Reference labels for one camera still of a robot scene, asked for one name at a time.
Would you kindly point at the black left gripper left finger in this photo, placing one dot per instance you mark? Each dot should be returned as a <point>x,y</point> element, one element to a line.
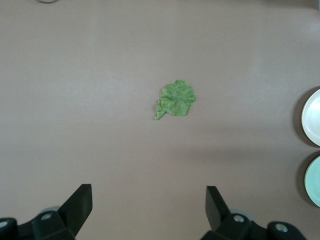
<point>76,207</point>

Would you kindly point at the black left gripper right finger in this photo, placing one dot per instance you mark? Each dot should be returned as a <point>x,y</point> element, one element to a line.
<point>216,210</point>

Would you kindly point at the green lettuce leaf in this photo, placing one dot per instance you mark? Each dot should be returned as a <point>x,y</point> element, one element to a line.
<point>178,100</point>

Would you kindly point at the pale green round plate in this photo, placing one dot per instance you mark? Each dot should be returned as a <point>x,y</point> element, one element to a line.
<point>315,182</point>

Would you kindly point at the beige round plate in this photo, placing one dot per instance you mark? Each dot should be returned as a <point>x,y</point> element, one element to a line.
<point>313,117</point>

